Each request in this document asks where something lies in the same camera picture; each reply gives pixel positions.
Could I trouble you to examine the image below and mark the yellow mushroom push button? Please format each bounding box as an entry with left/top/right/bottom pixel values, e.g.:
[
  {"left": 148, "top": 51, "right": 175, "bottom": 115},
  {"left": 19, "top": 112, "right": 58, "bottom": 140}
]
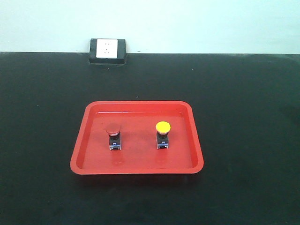
[{"left": 156, "top": 121, "right": 171, "bottom": 149}]

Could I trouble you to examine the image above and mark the red mushroom push button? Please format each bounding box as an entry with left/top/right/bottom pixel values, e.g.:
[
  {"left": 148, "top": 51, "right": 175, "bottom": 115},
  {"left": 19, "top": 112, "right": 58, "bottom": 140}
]
[{"left": 105, "top": 123, "right": 121, "bottom": 150}]

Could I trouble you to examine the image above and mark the red plastic tray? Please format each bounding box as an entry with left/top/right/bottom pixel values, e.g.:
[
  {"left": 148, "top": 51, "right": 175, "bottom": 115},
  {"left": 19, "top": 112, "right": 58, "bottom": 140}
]
[{"left": 70, "top": 101, "right": 204, "bottom": 175}]

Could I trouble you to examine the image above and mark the black white power socket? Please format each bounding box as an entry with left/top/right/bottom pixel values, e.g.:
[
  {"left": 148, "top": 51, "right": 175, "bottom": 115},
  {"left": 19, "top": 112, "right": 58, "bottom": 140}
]
[{"left": 89, "top": 38, "right": 127, "bottom": 64}]

